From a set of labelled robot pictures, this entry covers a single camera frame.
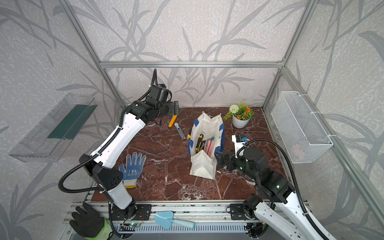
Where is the teal art knife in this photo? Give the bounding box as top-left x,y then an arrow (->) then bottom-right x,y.
208,137 -> 215,157

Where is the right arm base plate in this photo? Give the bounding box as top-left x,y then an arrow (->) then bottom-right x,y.
226,204 -> 248,221

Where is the grey art knife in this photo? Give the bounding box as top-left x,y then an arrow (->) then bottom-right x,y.
174,123 -> 186,140

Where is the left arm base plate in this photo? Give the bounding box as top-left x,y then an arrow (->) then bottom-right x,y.
111,204 -> 152,221

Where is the white Doraemon tote pouch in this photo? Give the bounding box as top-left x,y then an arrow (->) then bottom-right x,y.
188,112 -> 225,180

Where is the light blue trowel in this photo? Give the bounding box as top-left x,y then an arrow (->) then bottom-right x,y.
154,211 -> 195,230

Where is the white wire mesh basket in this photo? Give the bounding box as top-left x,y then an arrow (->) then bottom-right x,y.
272,91 -> 334,164

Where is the white power adapter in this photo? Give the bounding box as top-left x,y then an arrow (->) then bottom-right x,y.
232,134 -> 248,152

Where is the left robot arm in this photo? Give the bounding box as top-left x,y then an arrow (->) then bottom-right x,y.
58,71 -> 179,211

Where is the black and green glove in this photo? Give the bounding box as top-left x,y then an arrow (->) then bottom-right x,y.
70,203 -> 113,240

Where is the potted artificial flower plant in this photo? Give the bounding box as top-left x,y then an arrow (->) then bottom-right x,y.
223,99 -> 255,129

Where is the black yellow art knife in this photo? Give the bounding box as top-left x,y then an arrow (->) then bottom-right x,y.
196,134 -> 204,154

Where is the orange art knife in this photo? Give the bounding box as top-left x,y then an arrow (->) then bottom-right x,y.
168,115 -> 178,128

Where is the clear plastic wall bin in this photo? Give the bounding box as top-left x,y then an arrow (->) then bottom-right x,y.
9,94 -> 98,163

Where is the blue dotted work glove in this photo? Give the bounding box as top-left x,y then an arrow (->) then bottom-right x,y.
119,152 -> 147,189

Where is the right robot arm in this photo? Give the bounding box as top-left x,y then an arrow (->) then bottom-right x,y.
215,135 -> 334,240

